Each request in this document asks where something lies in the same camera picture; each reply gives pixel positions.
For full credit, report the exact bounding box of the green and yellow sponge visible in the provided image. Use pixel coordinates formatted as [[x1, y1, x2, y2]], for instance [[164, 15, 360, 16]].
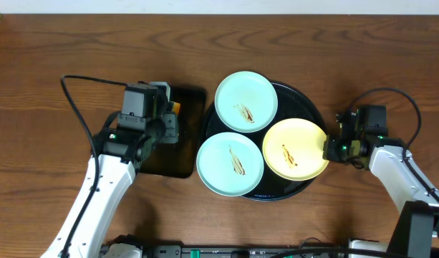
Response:
[[169, 101, 180, 115]]

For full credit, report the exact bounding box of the yellow plate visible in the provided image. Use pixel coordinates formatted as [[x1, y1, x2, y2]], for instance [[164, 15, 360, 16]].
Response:
[[262, 118, 329, 181]]

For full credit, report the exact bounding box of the light blue plate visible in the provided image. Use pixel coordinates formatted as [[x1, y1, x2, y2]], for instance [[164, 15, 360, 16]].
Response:
[[214, 71, 278, 133], [196, 132, 264, 196]]

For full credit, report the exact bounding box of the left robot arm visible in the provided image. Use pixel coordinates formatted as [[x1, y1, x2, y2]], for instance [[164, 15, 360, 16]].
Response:
[[43, 82, 179, 257]]

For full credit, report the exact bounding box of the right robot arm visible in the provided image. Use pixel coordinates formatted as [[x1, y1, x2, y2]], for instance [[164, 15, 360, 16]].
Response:
[[323, 105, 439, 257]]

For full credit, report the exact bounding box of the black rectangular tray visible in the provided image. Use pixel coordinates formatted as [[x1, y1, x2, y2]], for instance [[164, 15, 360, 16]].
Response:
[[140, 85, 206, 178]]

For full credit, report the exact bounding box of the round black tray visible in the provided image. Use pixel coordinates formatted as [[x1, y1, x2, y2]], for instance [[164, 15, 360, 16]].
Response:
[[200, 81, 327, 201]]

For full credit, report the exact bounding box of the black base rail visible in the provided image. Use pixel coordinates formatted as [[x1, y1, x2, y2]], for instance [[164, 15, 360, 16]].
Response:
[[100, 244, 352, 258]]

